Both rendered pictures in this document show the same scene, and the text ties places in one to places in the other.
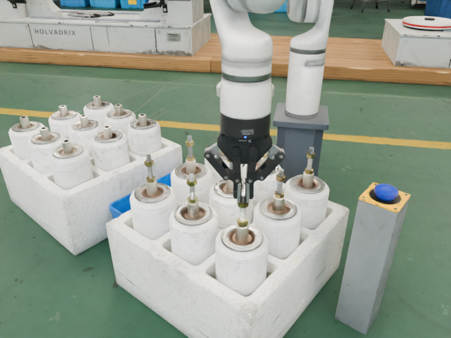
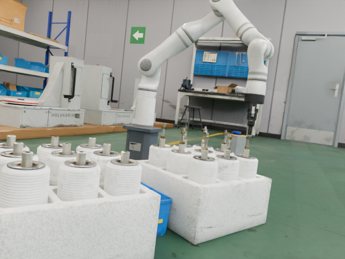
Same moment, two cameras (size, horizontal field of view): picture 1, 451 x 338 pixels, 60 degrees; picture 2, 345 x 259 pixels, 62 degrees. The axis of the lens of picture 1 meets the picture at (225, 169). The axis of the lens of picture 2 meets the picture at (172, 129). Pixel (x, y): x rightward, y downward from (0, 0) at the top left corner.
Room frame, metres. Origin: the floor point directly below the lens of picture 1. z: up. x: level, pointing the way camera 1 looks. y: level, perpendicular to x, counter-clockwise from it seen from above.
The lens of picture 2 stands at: (0.63, 1.12, 0.42)
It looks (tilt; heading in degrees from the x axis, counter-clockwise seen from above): 5 degrees down; 281
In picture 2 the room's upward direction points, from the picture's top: 7 degrees clockwise
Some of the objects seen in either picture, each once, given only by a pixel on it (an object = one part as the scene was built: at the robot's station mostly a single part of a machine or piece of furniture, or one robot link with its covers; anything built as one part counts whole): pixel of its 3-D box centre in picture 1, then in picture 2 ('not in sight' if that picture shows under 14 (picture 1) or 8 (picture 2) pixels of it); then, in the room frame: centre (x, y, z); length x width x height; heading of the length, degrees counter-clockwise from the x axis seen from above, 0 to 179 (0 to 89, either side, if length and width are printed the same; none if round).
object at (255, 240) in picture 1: (241, 237); (245, 156); (0.55, -0.03, 0.25); 0.08 x 0.08 x 0.01
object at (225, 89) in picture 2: not in sight; (225, 89); (0.79, -4.84, 0.87); 0.40 x 0.30 x 0.23; 155
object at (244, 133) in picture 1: (244, 134); (253, 105); (0.55, -0.03, 0.45); 0.08 x 0.08 x 0.09
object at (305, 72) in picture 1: (304, 82); (145, 109); (1.03, -0.21, 0.39); 0.09 x 0.09 x 0.17; 79
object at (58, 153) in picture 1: (68, 151); (124, 162); (0.89, 0.40, 0.25); 0.08 x 0.08 x 0.01
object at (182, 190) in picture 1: (192, 203); (178, 176); (0.79, 0.08, 0.16); 0.10 x 0.10 x 0.18
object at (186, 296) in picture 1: (230, 246); (198, 191); (0.71, -0.01, 0.09); 0.39 x 0.39 x 0.18; 51
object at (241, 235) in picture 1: (241, 231); (246, 153); (0.55, -0.03, 0.26); 0.02 x 0.02 x 0.03
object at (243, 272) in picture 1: (241, 275); (242, 179); (0.55, -0.03, 0.16); 0.10 x 0.10 x 0.18
